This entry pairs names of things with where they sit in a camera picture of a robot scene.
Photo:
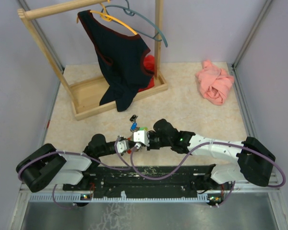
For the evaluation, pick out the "pink cloth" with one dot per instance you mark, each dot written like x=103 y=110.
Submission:
x=214 y=83

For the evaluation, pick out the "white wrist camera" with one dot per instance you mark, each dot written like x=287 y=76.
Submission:
x=141 y=136
x=122 y=145

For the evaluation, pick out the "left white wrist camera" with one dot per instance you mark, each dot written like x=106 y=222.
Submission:
x=122 y=145

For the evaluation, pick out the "red cloth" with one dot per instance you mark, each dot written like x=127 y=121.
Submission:
x=149 y=64

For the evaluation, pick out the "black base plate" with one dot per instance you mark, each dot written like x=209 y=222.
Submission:
x=186 y=182

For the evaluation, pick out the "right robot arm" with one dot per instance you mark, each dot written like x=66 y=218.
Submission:
x=248 y=159

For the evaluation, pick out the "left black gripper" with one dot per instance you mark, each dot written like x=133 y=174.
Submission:
x=131 y=144

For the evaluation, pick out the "wooden clothes rack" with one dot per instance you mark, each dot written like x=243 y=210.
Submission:
x=85 y=95

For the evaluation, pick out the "grey-blue hanger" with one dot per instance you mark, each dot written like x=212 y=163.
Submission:
x=139 y=22

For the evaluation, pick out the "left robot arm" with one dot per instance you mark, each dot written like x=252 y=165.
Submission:
x=47 y=165

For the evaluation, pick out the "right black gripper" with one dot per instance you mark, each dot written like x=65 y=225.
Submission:
x=150 y=147

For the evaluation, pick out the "yellow hanger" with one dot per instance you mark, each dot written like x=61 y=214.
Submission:
x=108 y=18

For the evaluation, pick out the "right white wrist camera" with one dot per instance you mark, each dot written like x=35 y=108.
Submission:
x=141 y=136

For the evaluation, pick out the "dark navy tank top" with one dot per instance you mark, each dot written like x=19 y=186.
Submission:
x=121 y=60

